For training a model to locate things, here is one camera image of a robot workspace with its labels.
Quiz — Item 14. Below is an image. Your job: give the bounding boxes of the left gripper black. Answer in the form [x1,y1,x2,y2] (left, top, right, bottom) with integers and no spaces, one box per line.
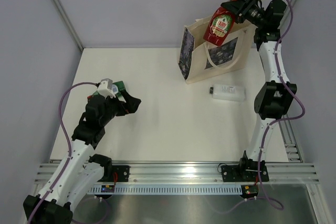
[99,90,140,126]

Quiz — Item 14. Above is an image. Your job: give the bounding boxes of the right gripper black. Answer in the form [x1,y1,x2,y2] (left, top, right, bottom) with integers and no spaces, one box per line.
[220,0,266,28]

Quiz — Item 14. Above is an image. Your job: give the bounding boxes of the red Fairy dish soap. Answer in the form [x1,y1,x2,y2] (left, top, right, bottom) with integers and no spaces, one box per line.
[203,6,235,47]

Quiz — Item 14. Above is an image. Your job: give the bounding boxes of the green bottle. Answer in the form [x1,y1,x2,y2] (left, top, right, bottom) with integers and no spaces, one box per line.
[92,81,126,97]

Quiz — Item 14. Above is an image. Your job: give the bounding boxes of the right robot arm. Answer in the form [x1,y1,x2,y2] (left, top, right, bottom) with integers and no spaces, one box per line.
[220,0,297,182]

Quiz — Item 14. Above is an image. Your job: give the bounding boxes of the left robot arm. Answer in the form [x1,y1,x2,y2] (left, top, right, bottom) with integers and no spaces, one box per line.
[23,90,141,223]

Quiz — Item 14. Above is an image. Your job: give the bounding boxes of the canvas tote bag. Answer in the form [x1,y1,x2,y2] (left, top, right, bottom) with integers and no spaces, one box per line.
[177,16,256,84]

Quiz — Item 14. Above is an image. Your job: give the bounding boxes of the clear flat bottle black cap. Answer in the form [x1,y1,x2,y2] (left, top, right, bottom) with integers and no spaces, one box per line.
[209,84,246,102]

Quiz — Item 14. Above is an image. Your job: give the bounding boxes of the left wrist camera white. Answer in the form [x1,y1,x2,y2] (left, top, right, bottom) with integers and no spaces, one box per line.
[97,78,116,98]

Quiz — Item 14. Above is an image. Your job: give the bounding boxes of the aluminium front rail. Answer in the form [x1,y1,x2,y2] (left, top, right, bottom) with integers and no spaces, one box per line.
[34,162,321,185]

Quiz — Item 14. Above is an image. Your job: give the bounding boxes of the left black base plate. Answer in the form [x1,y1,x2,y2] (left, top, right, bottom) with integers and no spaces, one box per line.
[100,165,130,183]

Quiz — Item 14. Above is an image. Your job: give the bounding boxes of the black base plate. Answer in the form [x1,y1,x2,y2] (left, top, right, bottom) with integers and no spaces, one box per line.
[100,165,130,183]
[217,163,269,183]

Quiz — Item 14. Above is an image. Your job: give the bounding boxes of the white slotted cable duct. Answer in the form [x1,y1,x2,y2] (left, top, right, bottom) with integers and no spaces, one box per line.
[87,185,243,196]

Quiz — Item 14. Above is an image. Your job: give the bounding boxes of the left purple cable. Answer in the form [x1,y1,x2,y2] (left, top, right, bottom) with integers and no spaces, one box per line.
[27,81,111,224]

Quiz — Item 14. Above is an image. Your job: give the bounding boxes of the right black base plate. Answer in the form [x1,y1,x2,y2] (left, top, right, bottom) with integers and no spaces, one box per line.
[217,163,269,183]

